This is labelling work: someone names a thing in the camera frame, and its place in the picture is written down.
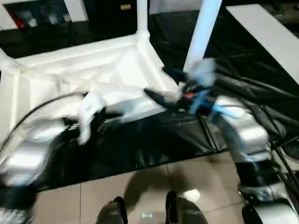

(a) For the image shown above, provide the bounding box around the white plastic table leg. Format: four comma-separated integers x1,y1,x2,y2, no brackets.
0,48,18,73
135,0,150,39
183,0,222,70

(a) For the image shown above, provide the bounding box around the white plastic table top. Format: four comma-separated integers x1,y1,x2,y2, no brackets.
0,31,180,124

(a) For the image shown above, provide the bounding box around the black table mat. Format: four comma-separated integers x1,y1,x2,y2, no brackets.
0,9,299,192

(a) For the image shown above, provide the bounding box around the glossy black box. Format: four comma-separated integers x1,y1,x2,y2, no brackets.
88,0,141,35

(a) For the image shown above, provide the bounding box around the dark left robot foot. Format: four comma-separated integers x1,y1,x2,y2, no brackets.
97,196,128,224

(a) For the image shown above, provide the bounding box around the white flat board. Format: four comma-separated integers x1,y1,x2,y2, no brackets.
225,4,299,84

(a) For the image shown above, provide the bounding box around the white cabinet with glass doors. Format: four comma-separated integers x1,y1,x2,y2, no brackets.
0,0,91,31

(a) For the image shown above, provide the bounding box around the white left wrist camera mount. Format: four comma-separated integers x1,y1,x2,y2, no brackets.
78,92,106,145

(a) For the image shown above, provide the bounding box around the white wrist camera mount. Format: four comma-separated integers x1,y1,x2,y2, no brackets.
78,92,106,145
189,58,225,122

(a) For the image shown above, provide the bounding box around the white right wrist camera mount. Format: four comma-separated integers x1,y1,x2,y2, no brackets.
189,58,225,122

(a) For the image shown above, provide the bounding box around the black left wrist camera cable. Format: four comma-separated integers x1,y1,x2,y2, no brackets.
0,92,86,152

